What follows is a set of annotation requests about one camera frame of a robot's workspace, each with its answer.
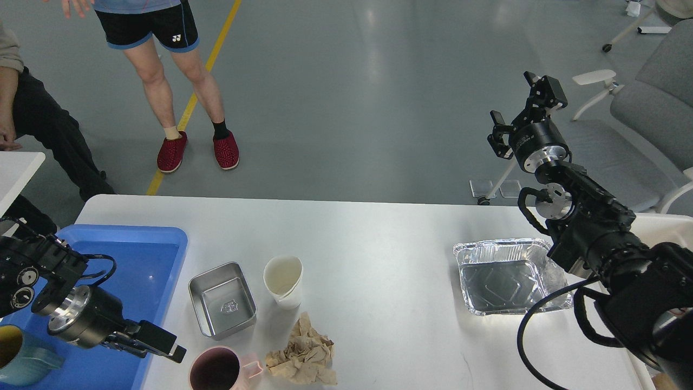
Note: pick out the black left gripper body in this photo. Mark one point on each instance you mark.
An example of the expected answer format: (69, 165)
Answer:
(89, 316)

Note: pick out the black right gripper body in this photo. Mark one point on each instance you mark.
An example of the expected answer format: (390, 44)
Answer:
(536, 144)

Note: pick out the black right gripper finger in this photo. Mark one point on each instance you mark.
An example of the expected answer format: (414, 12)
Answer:
(545, 98)
(498, 139)

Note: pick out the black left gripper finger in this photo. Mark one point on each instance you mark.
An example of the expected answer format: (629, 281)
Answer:
(151, 338)
(123, 343)

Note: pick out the pink mug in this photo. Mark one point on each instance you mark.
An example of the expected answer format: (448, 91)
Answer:
(222, 368)

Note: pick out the square stainless steel tray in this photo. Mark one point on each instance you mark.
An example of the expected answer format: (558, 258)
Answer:
(222, 301)

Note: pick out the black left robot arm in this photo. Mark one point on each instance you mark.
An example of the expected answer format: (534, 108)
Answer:
(44, 273)

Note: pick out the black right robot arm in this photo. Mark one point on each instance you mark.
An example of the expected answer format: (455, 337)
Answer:
(630, 295)

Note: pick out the blue plastic tray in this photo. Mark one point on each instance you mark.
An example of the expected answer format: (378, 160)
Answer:
(149, 260)

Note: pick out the teal ceramic mug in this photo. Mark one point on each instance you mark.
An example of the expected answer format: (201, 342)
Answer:
(26, 359)

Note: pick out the grey office chair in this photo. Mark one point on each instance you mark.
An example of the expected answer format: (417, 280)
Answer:
(656, 105)

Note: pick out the crumpled brown paper napkin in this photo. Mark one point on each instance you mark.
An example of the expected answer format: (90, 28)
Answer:
(307, 357)

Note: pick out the white paper cup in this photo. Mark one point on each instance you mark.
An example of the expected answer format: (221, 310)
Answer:
(282, 277)

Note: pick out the aluminium foil tray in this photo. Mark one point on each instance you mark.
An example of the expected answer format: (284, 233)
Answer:
(506, 276)

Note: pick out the white chair base far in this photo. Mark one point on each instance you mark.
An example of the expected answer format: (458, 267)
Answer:
(670, 12)

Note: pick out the white side table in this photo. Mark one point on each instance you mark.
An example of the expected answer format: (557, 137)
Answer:
(17, 168)

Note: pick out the seated person in black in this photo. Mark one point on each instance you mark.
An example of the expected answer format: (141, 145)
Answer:
(28, 109)

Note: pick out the standing person in shorts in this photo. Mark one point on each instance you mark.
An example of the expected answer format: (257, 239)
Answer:
(132, 27)

